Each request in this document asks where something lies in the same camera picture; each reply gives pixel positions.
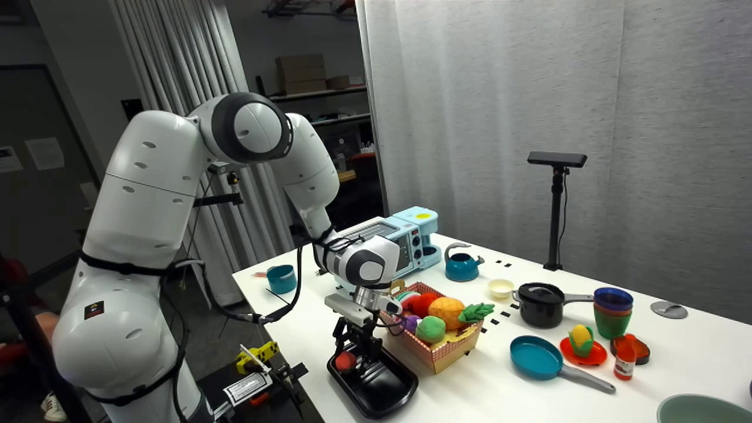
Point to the small ketchup bottle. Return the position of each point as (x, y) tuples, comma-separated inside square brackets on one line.
[(627, 359)]

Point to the red plate with toy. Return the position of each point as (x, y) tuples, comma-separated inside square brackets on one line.
[(582, 348)]

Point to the orange plush fruit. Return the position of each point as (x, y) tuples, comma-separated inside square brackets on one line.
[(448, 309)]

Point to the stacked colourful cups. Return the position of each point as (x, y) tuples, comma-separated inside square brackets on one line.
[(613, 311)]

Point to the yellow clamp tool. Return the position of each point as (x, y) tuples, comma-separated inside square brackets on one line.
[(256, 359)]

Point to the light blue toaster oven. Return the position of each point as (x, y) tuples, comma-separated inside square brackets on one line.
[(409, 232)]

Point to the black camera stand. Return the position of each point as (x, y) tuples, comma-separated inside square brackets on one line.
[(561, 164)]

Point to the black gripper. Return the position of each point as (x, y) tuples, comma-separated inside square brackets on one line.
[(359, 317)]

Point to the cardboard toy box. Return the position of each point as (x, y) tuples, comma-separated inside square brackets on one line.
[(404, 331)]

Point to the green bowl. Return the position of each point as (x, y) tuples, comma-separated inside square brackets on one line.
[(701, 410)]

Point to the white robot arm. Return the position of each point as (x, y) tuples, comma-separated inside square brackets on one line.
[(115, 340)]

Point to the teal frying pan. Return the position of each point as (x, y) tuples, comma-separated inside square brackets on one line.
[(541, 361)]

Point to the peach plush toy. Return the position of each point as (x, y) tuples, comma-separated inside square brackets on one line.
[(344, 361)]

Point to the small white bowl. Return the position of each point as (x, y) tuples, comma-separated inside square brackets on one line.
[(502, 290)]

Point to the black toy pot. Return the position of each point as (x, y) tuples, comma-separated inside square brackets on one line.
[(543, 304)]

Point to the red plush fruit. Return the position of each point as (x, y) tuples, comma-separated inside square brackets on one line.
[(420, 304)]

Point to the green plush toy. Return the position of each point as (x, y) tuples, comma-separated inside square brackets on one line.
[(432, 331)]

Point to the black table clamp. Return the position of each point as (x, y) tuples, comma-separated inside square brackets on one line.
[(229, 394)]

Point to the black rectangular tray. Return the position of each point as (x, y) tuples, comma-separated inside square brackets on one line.
[(377, 388)]

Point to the teal toy kettle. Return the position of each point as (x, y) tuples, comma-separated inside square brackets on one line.
[(462, 267)]

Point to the teal cup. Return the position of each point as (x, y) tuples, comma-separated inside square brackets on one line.
[(280, 279)]

